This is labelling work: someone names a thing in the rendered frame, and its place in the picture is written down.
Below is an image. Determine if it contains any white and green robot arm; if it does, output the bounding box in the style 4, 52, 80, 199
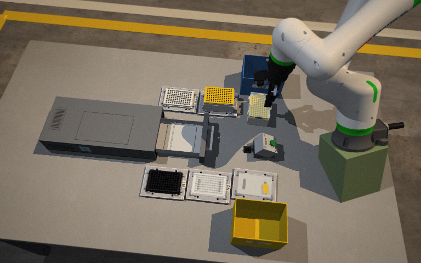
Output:
266, 0, 421, 152

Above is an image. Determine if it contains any blue bin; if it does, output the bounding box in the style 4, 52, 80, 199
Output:
240, 54, 285, 99

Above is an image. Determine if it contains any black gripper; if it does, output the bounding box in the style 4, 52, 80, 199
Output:
264, 69, 288, 107

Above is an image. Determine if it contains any yellow waste bin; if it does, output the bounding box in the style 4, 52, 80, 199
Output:
230, 198, 288, 249

